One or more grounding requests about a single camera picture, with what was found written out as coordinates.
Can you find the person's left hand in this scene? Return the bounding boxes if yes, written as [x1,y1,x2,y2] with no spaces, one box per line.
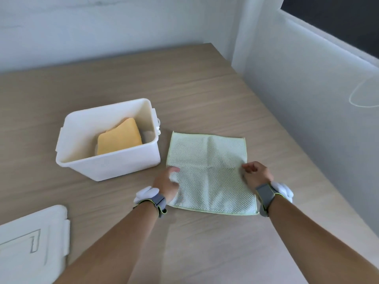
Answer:
[152,166,181,204]

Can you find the person's right hand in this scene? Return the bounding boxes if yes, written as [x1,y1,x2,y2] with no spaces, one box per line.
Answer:
[242,161,274,192]

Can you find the light green mesh cloth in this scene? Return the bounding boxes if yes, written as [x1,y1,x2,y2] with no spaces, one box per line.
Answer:
[166,131,260,216]

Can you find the person's right forearm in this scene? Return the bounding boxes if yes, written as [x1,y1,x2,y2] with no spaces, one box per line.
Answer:
[267,196,379,284]

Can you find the person's left forearm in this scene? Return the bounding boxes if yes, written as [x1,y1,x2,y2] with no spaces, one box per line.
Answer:
[55,200,160,284]

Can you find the grey wristband with white tracker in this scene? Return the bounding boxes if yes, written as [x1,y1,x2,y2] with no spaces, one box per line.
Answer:
[255,181,294,218]
[133,186,168,218]

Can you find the yellow folded cloth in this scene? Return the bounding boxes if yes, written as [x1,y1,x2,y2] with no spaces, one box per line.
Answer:
[97,117,143,156]

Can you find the white plastic storage bin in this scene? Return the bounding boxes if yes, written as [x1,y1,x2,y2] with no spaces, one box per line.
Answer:
[55,98,162,182]

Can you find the white plastic bin lid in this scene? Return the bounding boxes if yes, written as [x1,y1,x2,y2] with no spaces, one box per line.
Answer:
[0,205,71,284]

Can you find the dark window pane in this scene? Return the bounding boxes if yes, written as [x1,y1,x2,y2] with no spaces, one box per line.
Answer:
[280,0,379,59]

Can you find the white cable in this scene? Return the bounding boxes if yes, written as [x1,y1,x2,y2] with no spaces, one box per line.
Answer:
[349,75,379,108]

